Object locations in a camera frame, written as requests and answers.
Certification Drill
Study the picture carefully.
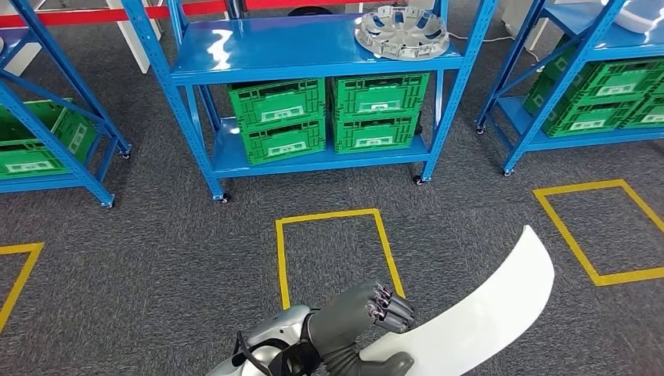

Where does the red barrier belt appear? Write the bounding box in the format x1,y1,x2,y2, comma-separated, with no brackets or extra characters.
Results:
0,0,364,30

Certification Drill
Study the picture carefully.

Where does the green plastic crate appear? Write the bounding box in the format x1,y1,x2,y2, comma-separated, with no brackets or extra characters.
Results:
539,36,664,107
0,98,99,181
619,94,664,131
333,114,421,155
331,72,431,121
239,117,328,166
227,78,327,131
522,78,647,139

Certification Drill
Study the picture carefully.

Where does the white power cable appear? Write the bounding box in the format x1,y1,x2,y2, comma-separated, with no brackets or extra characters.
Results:
448,31,540,68

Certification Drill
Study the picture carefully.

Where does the blue steel shelf rack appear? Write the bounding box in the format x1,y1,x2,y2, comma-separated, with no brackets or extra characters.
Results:
120,0,499,204
0,0,132,208
475,0,664,178

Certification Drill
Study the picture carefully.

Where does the silver wheel hubcap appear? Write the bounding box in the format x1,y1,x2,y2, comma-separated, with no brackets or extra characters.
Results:
354,5,451,62

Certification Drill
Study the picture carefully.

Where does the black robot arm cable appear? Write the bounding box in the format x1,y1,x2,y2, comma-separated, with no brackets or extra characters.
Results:
230,331,273,376

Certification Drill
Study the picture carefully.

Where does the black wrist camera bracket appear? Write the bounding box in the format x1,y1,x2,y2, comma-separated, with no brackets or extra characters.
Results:
282,339,323,376

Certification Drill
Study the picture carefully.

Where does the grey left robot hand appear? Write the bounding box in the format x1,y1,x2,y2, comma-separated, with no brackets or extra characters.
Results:
305,282,416,376

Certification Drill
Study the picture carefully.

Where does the yellow floor tape outline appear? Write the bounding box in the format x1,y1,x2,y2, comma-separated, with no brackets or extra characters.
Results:
0,242,45,333
275,208,406,311
532,179,664,287

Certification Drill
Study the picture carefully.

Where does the white curved body panel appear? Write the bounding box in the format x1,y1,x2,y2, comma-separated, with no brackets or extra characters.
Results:
601,0,664,34
358,224,556,376

